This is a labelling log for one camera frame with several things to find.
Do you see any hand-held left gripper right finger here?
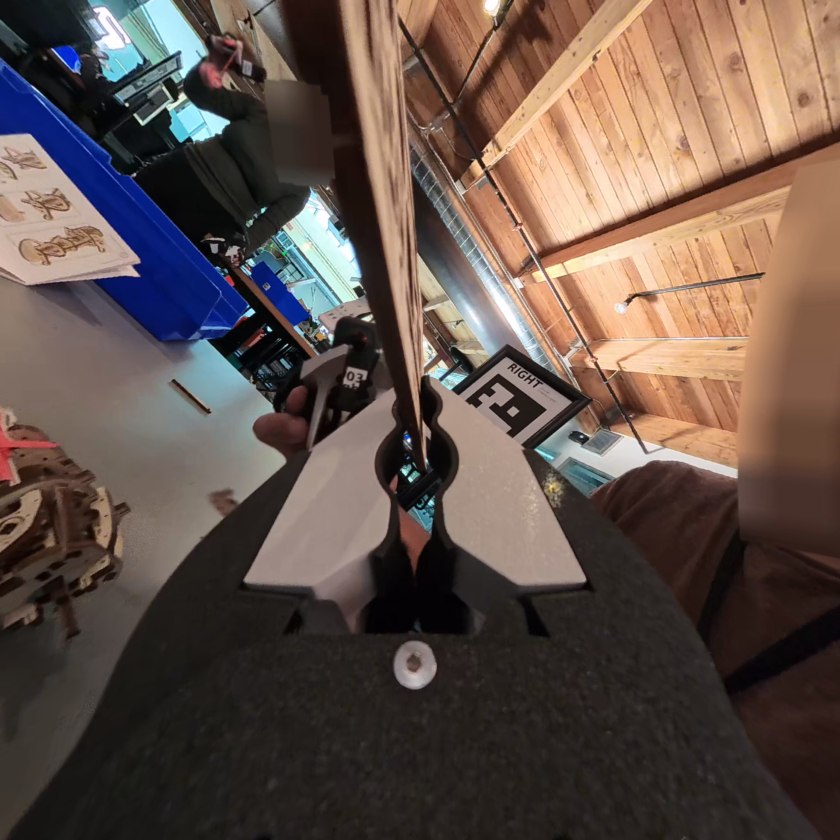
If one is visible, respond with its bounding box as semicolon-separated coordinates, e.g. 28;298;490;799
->
415;376;588;634

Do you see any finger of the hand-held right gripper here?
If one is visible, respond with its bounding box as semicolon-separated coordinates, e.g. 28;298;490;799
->
302;346;355;454

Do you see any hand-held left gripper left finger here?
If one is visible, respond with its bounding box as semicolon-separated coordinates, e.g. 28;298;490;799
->
243;392;416;634

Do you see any wooden model parts sheet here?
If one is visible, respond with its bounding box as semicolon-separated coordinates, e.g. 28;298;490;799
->
279;0;431;476

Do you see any assembled wooden model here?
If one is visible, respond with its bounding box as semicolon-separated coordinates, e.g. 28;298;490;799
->
0;407;132;641

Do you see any person's right hand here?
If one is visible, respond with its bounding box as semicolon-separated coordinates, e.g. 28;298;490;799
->
252;386;312;462

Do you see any small blue plastic bin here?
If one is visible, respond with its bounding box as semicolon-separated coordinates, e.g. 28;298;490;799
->
251;261;311;327

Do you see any small framed tag sign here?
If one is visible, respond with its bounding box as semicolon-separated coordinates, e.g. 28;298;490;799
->
453;344;592;448

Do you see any thin wooden stick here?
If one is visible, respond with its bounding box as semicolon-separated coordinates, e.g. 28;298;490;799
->
169;378;213;416

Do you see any person's brown shirt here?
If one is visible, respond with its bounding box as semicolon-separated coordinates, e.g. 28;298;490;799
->
589;459;840;840

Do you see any black ceiling conduit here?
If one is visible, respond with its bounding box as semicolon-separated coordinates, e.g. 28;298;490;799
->
399;16;649;455

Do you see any large blue plastic bin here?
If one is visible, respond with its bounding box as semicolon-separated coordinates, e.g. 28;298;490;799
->
0;56;250;342

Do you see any printed instruction sheet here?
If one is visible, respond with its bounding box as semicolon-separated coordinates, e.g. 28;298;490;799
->
0;133;140;286

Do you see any black monitor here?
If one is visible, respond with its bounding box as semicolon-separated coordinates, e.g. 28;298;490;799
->
98;51;186;127

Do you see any metal ventilation duct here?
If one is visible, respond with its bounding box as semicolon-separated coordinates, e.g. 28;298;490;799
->
407;144;552;375

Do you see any black strap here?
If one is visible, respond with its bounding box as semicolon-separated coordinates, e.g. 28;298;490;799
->
697;525;840;697

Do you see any black spot lamp rail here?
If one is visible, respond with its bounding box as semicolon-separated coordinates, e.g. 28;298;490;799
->
613;272;766;316

